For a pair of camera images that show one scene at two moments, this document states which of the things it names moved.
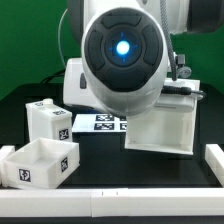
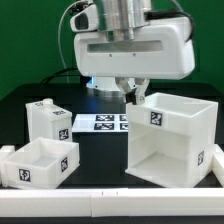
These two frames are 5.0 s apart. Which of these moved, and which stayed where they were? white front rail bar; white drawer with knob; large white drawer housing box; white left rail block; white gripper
Moved: large white drawer housing box; white gripper
Stayed: white left rail block; white front rail bar; white drawer with knob
